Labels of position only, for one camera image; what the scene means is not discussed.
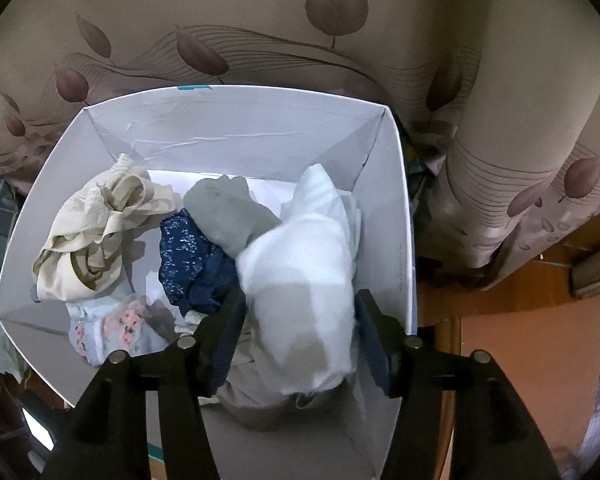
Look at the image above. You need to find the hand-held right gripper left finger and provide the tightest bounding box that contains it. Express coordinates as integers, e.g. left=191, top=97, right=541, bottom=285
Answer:
left=42, top=287, right=248, bottom=480

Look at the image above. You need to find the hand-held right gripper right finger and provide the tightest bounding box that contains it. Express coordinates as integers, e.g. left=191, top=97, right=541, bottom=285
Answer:
left=354, top=287, right=563, bottom=480

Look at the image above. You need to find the white underwear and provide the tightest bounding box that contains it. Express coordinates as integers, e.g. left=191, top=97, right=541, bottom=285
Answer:
left=235, top=164, right=363, bottom=396

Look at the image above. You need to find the white cardboard box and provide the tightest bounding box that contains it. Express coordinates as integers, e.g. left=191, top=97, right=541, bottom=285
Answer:
left=0, top=85, right=420, bottom=480

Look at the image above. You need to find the navy floral underwear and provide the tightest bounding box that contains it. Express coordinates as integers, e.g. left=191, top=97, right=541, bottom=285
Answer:
left=159, top=209, right=241, bottom=318

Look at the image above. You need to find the pink floral underwear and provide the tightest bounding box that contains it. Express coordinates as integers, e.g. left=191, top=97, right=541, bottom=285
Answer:
left=67, top=295, right=173, bottom=366

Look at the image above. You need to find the beige underwear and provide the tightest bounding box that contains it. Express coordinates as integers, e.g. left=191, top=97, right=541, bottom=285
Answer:
left=32, top=154, right=178, bottom=303

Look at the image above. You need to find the light beige cloth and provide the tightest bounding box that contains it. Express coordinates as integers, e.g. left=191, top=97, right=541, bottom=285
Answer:
left=215, top=330, right=341, bottom=431

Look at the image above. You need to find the wooden furniture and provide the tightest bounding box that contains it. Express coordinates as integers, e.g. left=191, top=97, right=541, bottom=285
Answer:
left=415, top=200, right=600, bottom=480

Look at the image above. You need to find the leaf print beige bedsheet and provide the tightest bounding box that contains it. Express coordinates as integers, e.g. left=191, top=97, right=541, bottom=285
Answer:
left=0, top=0, right=600, bottom=291

